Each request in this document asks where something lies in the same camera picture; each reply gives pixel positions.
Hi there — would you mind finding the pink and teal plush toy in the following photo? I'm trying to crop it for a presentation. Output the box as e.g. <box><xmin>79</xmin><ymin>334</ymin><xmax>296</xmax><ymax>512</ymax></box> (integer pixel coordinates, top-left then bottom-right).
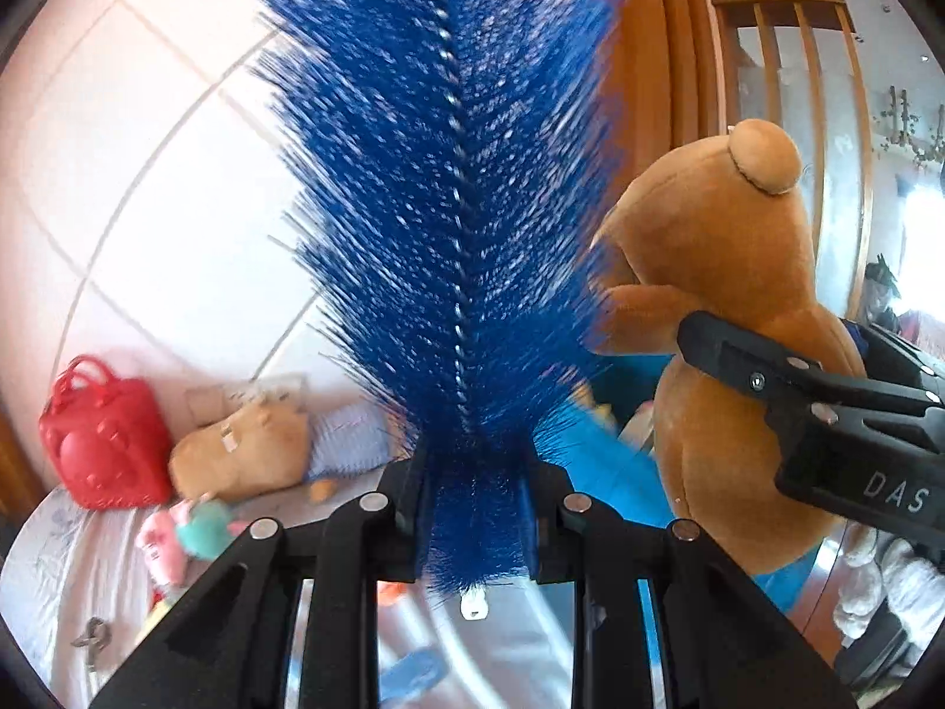
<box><xmin>139</xmin><ymin>498</ymin><xmax>253</xmax><ymax>603</ymax></box>

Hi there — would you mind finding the white plush toy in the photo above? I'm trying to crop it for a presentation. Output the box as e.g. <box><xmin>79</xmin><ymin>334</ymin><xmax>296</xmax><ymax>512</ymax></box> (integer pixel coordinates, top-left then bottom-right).
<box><xmin>833</xmin><ymin>523</ymin><xmax>945</xmax><ymax>640</ymax></box>

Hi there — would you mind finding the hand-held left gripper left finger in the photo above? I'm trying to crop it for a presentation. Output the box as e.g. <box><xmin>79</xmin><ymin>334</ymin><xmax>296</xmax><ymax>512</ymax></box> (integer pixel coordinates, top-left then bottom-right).
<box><xmin>89</xmin><ymin>441</ymin><xmax>433</xmax><ymax>709</ymax></box>

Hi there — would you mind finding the blue slipper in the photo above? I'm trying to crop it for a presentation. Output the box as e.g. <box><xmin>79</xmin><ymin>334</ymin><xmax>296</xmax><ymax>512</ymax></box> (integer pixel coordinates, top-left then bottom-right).
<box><xmin>378</xmin><ymin>644</ymin><xmax>450</xmax><ymax>706</ymax></box>

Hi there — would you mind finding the brown plush toy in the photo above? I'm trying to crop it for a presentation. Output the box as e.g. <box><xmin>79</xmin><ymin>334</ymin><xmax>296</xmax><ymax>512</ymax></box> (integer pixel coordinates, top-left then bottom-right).
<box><xmin>583</xmin><ymin>118</ymin><xmax>866</xmax><ymax>577</ymax></box>

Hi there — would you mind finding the tan capybara plush toy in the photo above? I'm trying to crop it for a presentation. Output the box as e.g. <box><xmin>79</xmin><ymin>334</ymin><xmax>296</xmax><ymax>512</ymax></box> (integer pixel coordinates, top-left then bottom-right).
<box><xmin>167</xmin><ymin>390</ymin><xmax>396</xmax><ymax>507</ymax></box>

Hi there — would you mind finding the wooden chair back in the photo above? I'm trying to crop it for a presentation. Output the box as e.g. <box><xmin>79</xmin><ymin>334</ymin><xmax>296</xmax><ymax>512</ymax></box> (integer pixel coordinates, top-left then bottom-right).
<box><xmin>710</xmin><ymin>0</ymin><xmax>878</xmax><ymax>311</ymax></box>

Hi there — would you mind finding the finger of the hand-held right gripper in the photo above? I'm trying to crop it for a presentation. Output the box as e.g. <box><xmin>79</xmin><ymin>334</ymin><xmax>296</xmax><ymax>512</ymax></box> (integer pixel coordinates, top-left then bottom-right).
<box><xmin>676</xmin><ymin>310</ymin><xmax>945</xmax><ymax>418</ymax></box>

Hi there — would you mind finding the red plastic handbag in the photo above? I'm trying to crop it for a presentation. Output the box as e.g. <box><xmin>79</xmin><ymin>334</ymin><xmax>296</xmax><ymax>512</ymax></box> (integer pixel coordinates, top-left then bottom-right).
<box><xmin>38</xmin><ymin>354</ymin><xmax>174</xmax><ymax>512</ymax></box>

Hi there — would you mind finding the blue bristle brush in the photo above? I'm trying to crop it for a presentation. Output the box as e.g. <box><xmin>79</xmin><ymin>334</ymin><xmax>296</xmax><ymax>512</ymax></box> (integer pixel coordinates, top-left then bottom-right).
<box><xmin>251</xmin><ymin>0</ymin><xmax>628</xmax><ymax>617</ymax></box>

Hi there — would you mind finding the wooden door frame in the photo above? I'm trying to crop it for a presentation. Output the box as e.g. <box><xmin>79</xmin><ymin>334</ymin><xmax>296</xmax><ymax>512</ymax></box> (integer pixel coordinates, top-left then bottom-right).
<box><xmin>586</xmin><ymin>0</ymin><xmax>713</xmax><ymax>197</ymax></box>

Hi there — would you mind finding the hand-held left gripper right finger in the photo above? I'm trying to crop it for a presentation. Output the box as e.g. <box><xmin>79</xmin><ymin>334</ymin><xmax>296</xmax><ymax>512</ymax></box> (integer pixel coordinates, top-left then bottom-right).
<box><xmin>519</xmin><ymin>444</ymin><xmax>861</xmax><ymax>709</ymax></box>

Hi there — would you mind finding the metal key ring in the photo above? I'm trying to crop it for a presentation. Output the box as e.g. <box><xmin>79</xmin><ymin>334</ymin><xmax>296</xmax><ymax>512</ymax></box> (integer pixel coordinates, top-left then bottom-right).
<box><xmin>71</xmin><ymin>616</ymin><xmax>113</xmax><ymax>675</ymax></box>

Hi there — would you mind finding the white patterned cloth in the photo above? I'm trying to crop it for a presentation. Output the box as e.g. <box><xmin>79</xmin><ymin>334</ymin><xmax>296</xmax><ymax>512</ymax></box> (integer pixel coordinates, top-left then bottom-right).
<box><xmin>0</xmin><ymin>486</ymin><xmax>223</xmax><ymax>709</ymax></box>

